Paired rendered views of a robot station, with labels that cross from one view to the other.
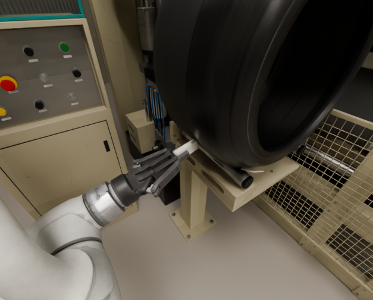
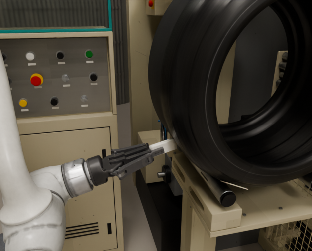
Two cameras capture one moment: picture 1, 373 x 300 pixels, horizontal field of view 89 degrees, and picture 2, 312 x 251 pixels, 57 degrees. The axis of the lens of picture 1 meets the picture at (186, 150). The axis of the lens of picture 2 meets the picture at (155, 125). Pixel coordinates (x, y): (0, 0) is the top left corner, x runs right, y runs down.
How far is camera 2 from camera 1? 0.35 m
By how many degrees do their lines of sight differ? 23
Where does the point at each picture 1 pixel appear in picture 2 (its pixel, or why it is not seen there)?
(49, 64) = (72, 67)
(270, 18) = (212, 37)
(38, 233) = not seen: hidden behind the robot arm
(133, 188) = (103, 169)
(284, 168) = (300, 208)
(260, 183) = (259, 217)
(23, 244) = (20, 154)
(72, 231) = (46, 184)
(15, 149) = (22, 138)
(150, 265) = not seen: outside the picture
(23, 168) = not seen: hidden behind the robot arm
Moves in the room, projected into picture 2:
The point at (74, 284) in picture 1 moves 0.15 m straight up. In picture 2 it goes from (37, 200) to (23, 128)
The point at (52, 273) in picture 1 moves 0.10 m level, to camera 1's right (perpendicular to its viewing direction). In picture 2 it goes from (27, 182) to (72, 191)
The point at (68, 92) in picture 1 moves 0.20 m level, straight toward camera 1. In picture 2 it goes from (81, 93) to (81, 107)
